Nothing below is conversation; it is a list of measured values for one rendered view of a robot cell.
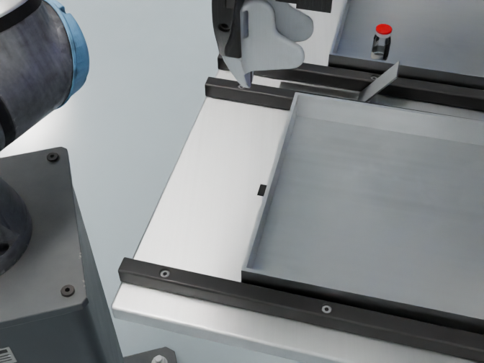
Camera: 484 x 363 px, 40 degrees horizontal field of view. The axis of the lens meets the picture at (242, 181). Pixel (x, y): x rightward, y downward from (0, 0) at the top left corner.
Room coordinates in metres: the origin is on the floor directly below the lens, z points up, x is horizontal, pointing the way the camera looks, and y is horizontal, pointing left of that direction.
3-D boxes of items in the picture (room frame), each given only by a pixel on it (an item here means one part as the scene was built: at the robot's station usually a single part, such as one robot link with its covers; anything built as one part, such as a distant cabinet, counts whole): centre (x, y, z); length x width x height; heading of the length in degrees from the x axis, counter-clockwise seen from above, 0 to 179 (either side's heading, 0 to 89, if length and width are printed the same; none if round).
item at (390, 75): (0.64, -0.12, 0.91); 0.14 x 0.03 x 0.06; 75
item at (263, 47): (0.40, -0.02, 1.13); 0.06 x 0.03 x 0.09; 75
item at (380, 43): (0.71, -0.18, 0.90); 0.02 x 0.02 x 0.04
